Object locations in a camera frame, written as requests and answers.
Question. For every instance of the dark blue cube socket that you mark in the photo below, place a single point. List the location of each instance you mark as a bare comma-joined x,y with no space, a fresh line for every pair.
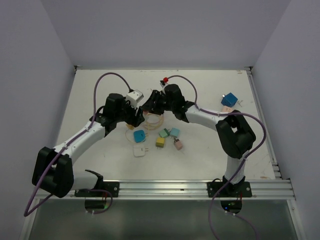
229,100

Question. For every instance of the aluminium table front rail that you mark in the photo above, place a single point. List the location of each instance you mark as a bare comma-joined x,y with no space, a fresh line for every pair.
277,189

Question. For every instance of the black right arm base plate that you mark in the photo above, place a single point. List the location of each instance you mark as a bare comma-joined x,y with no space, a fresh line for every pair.
241,189

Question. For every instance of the white plug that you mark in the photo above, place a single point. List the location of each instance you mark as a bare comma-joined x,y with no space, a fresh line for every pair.
139,150

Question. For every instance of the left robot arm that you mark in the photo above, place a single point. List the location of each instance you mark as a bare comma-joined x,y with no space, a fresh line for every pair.
54,171

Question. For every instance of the yellow olive plug adapter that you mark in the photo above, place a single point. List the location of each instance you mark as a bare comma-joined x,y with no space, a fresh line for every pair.
160,142

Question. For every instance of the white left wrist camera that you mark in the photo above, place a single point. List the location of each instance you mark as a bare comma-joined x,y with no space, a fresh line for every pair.
134,97

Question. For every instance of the pink cube socket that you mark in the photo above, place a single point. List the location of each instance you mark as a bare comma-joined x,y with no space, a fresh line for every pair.
227,109

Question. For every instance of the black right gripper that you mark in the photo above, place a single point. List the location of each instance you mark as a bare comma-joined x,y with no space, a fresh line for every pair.
150,106

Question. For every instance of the aluminium right side rail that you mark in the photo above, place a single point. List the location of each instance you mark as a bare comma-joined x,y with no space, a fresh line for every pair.
269,145

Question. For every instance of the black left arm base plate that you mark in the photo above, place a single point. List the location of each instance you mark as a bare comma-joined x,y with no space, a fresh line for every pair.
105,190

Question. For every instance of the green plug adapter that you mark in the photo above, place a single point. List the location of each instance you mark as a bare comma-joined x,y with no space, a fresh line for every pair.
164,133

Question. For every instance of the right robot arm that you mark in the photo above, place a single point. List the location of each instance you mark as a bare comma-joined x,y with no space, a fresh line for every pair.
235,135

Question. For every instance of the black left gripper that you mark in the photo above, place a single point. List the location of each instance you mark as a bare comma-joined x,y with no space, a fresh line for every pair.
134,120

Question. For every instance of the bright blue plug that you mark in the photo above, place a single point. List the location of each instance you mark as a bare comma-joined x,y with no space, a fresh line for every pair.
139,136

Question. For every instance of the pink brown plug adapter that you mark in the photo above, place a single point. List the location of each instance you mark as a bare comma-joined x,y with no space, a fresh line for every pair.
178,144

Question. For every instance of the light teal plug adapter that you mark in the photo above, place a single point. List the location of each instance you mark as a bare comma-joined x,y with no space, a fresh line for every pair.
174,132

